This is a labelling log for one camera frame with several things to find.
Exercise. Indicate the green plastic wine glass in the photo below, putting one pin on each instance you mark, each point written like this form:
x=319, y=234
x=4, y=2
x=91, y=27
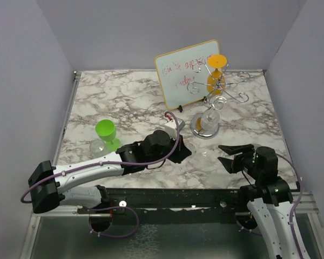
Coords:
x=106, y=131

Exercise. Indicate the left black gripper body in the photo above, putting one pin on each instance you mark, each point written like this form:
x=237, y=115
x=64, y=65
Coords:
x=176, y=156

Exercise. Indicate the small whiteboard yellow frame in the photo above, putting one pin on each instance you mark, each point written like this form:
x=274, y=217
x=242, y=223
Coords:
x=182, y=73

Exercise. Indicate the clear wine glass front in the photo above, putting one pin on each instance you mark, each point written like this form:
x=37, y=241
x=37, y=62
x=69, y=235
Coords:
x=136, y=175

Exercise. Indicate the clear wine glass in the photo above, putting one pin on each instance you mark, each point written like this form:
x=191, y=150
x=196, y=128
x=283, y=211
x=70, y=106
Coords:
x=210, y=118
x=199, y=152
x=97, y=148
x=136, y=175

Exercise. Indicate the black front mounting rail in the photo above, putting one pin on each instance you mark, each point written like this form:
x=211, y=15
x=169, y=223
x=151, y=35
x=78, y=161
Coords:
x=171, y=206

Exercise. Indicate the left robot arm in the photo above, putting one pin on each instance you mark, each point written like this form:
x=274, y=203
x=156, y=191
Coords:
x=53, y=186

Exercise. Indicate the clear wine glass back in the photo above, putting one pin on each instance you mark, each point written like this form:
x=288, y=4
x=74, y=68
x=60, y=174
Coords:
x=210, y=118

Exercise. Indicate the orange plastic wine glass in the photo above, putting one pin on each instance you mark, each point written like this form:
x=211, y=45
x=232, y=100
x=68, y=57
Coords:
x=216, y=81

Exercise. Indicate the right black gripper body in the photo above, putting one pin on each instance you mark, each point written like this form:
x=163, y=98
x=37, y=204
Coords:
x=247, y=162

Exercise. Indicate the chrome wine glass rack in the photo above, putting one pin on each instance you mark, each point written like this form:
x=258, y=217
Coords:
x=193, y=89

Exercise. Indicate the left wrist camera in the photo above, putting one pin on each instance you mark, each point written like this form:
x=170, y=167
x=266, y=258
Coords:
x=171, y=126

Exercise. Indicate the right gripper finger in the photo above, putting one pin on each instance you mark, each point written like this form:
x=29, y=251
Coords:
x=229, y=165
x=237, y=150

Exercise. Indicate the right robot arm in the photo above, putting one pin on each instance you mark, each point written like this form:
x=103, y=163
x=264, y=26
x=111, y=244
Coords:
x=269, y=199

